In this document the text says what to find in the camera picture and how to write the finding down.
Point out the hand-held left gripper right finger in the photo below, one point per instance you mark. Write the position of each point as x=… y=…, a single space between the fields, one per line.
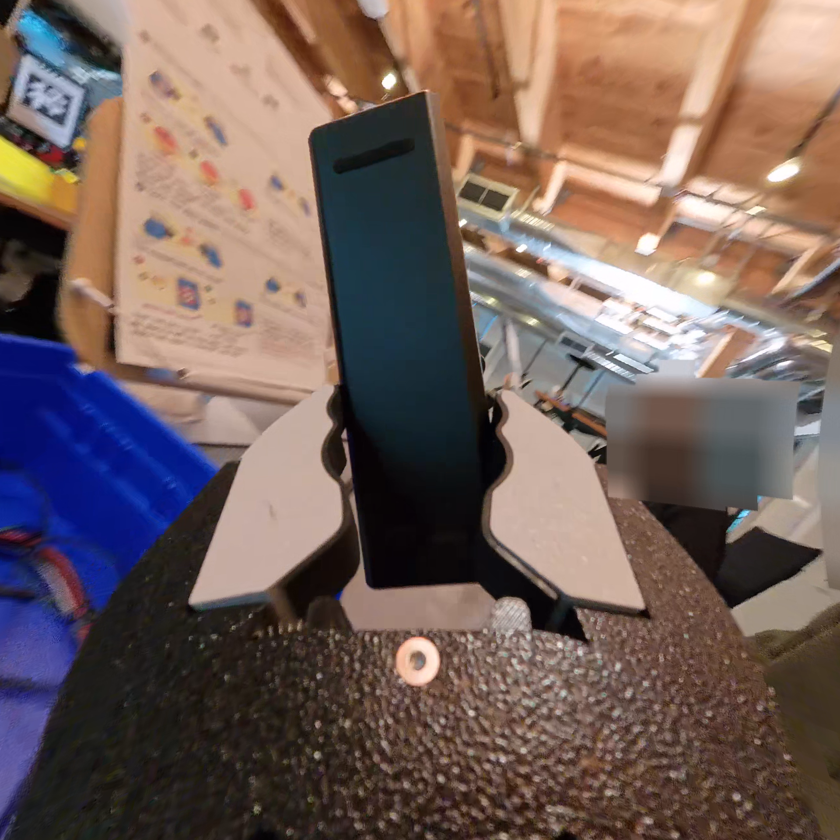
x=558 y=518

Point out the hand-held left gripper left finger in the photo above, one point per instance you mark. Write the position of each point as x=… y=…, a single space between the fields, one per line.
x=275 y=512

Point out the black rectangular metal case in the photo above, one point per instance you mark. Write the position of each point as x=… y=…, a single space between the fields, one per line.
x=407 y=341

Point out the person's right forearm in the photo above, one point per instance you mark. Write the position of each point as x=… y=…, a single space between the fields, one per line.
x=804 y=689

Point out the blue plastic bin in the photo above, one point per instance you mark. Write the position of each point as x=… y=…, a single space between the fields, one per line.
x=98 y=446

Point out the grey metal pillar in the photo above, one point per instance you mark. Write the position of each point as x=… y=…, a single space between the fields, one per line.
x=832 y=459

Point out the white illustrated poster board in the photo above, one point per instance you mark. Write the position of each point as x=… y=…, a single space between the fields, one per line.
x=216 y=216

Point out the white ceiling vent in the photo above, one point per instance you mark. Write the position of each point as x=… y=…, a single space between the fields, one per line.
x=487 y=194

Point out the brown cardboard sheet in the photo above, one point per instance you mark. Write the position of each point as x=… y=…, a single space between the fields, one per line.
x=95 y=216

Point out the round ceiling light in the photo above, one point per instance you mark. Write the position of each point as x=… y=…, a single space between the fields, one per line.
x=389 y=80
x=784 y=169

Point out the yellow box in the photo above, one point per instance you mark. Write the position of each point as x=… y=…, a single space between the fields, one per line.
x=29 y=174

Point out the black and white printed tag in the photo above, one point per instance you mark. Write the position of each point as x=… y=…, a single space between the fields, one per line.
x=47 y=98

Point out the silver air duct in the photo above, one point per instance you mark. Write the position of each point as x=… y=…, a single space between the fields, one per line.
x=564 y=269

